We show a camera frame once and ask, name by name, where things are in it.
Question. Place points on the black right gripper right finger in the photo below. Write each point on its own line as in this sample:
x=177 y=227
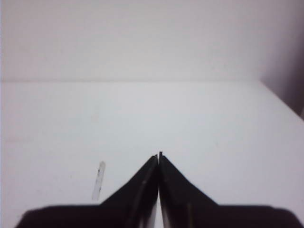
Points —
x=180 y=200

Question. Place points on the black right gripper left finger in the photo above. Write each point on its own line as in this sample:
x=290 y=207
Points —
x=134 y=204

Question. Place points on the clear tape strip near corn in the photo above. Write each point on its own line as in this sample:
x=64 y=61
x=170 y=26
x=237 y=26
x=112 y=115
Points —
x=98 y=181

